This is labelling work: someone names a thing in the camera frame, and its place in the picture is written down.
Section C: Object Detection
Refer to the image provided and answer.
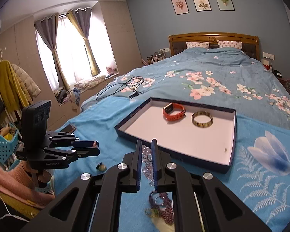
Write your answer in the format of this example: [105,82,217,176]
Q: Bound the purple beaded bracelet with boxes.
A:
[144,190,175,226]

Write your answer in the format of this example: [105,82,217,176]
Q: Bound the clear crystal bead bracelet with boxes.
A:
[141,144,156,187]

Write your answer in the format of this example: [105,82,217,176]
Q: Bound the tortoiseshell bangle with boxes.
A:
[191,111,213,128]

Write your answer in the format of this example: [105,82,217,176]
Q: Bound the orange smart watch band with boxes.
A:
[162,103,186,122]

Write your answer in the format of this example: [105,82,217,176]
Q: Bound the pink sweater forearm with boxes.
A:
[0,162,55,208]

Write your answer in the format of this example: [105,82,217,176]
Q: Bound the person left hand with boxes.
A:
[25,169,53,190]

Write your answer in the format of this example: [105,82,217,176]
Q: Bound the smartphone on blanket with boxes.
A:
[60,124,76,134]

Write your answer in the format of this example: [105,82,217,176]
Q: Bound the turquoise plastic basket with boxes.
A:
[0,123,19,171]

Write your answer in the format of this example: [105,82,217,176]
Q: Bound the beige puffer jacket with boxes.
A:
[11,63,41,98]

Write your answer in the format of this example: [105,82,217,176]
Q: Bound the yellow hanging coat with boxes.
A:
[0,60,29,113]

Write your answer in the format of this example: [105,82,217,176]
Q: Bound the clothes on window sill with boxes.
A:
[74,75,106,91]

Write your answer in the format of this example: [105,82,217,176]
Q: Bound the navy shallow cardboard tray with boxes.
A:
[115,97,237,174]

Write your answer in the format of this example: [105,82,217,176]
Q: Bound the pink desk fan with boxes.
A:
[107,67,116,75]

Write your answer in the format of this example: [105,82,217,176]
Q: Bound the left grey yellow curtain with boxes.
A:
[34,13,70,90]

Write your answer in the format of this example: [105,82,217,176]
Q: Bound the grey yellow curtain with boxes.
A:
[34,13,70,90]
[67,7,101,77]

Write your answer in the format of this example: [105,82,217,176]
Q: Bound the right grey yellow curtain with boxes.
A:
[67,7,101,77]

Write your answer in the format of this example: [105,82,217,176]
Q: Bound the bed with floral duvet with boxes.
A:
[80,47,290,130]

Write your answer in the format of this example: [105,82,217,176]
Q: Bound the wooden headboard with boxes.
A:
[168,32,260,61]

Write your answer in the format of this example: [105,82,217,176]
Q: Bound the left patterned pillow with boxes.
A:
[186,41,210,49]

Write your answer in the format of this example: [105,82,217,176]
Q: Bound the patterned pillow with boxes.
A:
[186,41,210,49]
[217,40,242,50]

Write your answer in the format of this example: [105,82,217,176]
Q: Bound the right patterned pillow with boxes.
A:
[217,40,242,50]

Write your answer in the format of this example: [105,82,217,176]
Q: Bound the pink flower framed picture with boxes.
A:
[171,0,189,15]

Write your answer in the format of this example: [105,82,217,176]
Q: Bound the green leaf framed picture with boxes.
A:
[217,0,235,11]

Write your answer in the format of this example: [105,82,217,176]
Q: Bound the black cable bundle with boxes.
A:
[96,75,145,104]

